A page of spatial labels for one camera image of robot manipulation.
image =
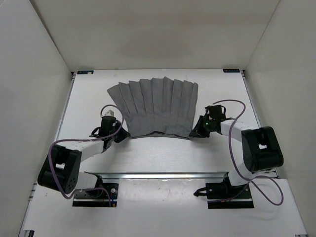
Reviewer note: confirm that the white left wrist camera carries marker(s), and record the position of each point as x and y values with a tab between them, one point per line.
107	113

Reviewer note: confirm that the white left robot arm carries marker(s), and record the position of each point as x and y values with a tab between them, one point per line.
60	170

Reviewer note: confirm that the blue label left corner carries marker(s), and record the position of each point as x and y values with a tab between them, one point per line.
85	72

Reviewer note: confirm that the blue label right corner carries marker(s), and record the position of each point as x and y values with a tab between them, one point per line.
231	70

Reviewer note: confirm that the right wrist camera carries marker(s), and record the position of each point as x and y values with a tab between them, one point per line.
208	110

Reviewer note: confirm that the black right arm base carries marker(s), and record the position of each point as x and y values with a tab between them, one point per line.
222	195

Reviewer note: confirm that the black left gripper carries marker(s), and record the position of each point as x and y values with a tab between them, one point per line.
124	135

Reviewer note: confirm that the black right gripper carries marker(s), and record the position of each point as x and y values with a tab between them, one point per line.
198	131

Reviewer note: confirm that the blue label corner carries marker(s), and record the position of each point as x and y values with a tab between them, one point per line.
85	72
231	70

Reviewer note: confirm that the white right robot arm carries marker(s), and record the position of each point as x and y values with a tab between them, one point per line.
260	147

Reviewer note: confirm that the grey pleated skirt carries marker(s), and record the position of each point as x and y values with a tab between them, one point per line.
157	107

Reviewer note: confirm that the aluminium front table rail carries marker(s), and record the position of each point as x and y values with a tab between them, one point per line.
160	175

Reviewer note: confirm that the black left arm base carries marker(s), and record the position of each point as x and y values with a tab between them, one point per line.
106	197

